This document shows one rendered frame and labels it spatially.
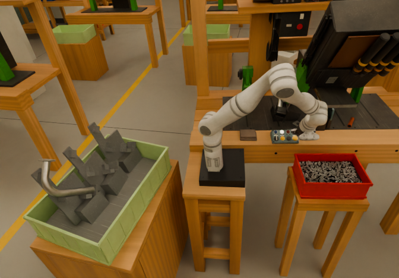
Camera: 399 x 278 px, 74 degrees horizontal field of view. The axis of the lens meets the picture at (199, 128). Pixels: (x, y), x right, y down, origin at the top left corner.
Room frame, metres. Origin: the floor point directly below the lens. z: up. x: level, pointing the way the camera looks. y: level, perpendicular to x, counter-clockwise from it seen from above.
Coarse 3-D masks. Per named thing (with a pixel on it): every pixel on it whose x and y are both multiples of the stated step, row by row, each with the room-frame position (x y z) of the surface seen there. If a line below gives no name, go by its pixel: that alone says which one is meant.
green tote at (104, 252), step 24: (144, 144) 1.18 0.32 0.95; (72, 168) 1.02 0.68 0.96; (168, 168) 1.10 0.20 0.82; (144, 192) 0.87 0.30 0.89; (24, 216) 0.74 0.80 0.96; (48, 216) 0.81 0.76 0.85; (120, 216) 0.70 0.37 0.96; (48, 240) 0.70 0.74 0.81; (72, 240) 0.63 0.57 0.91; (120, 240) 0.66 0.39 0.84
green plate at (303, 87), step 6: (300, 60) 1.46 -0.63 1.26; (300, 66) 1.43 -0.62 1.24; (306, 66) 1.36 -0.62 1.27; (300, 72) 1.39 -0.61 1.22; (306, 72) 1.37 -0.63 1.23; (300, 78) 1.36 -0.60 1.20; (300, 84) 1.37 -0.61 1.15; (306, 84) 1.36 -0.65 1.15; (300, 90) 1.37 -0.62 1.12; (306, 90) 1.36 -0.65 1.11
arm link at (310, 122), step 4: (308, 116) 0.97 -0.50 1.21; (312, 116) 0.90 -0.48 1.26; (316, 116) 0.89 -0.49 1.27; (320, 116) 0.89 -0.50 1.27; (324, 116) 0.89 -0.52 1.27; (304, 120) 0.98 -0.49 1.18; (308, 120) 0.95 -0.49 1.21; (312, 120) 0.89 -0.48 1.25; (316, 120) 0.88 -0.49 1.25; (320, 120) 0.88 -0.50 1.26; (324, 120) 0.88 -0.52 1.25; (304, 124) 0.98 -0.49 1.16; (308, 124) 0.94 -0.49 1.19; (312, 124) 0.90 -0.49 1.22; (316, 124) 0.88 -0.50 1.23; (320, 124) 0.88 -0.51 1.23; (324, 124) 0.89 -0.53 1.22; (308, 128) 0.97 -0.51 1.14; (312, 128) 0.96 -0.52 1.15
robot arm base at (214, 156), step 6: (204, 150) 1.00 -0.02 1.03; (210, 150) 0.97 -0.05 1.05; (216, 150) 0.97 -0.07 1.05; (210, 156) 0.97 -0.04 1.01; (216, 156) 0.97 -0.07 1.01; (222, 156) 1.00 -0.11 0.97; (210, 162) 0.97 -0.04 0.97; (216, 162) 0.97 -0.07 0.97; (222, 162) 1.00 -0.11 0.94; (210, 168) 0.98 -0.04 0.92; (216, 168) 0.97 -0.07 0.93
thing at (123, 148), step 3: (108, 144) 1.11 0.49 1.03; (111, 144) 1.12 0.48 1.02; (123, 144) 1.17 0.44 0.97; (108, 147) 1.10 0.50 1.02; (111, 147) 1.11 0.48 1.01; (123, 147) 1.16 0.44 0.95; (108, 150) 1.08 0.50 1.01; (111, 150) 1.07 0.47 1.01; (114, 150) 1.08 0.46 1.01; (120, 150) 1.15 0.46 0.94; (123, 150) 1.14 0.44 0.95; (126, 150) 1.13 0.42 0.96; (129, 150) 1.14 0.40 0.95
